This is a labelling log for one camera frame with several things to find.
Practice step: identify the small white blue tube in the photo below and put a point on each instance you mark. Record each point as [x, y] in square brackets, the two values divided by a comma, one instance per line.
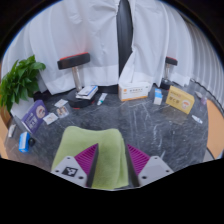
[102, 99]

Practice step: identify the white pill blister pack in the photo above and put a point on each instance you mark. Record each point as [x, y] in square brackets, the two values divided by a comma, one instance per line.
[50, 118]

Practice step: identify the light green towel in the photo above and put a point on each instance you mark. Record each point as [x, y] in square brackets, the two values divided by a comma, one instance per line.
[108, 146]

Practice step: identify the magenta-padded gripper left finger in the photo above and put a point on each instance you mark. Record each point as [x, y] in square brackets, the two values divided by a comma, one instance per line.
[68, 170]

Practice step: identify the small black round object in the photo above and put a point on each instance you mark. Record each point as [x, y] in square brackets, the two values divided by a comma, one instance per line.
[32, 142]

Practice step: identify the small black red dumbbell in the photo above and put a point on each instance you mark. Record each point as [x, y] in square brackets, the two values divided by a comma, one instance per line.
[171, 61]

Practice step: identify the small white sachet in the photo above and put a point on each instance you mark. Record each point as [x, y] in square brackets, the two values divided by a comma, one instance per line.
[197, 119]

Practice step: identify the blue and white box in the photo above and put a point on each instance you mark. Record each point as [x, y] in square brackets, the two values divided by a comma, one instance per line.
[24, 142]

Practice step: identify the small blue white box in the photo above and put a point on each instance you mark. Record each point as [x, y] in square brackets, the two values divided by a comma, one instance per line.
[158, 96]

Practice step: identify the orange pill blister pack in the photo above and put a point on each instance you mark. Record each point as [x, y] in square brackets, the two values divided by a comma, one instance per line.
[62, 112]

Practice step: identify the green plant in white pot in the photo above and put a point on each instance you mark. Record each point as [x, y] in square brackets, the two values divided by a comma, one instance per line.
[20, 80]

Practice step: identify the white and orange box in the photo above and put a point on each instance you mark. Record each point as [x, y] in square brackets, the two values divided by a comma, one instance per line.
[134, 92]

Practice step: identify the large black red dumbbell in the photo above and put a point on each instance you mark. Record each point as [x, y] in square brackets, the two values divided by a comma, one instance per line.
[73, 60]

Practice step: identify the white blister card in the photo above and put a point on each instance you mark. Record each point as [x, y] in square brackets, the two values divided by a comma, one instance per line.
[61, 103]

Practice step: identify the flat white blue box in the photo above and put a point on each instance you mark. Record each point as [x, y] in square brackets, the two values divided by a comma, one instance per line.
[87, 92]

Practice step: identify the purple cardboard box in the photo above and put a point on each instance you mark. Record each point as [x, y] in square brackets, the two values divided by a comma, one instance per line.
[34, 116]

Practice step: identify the white curtain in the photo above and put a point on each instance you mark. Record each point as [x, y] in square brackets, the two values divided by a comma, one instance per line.
[73, 30]
[156, 33]

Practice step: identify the yellow cardboard box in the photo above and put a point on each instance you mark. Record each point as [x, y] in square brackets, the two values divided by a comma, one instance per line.
[180, 99]

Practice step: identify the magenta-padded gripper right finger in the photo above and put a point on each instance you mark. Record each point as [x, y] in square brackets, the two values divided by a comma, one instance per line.
[155, 170]

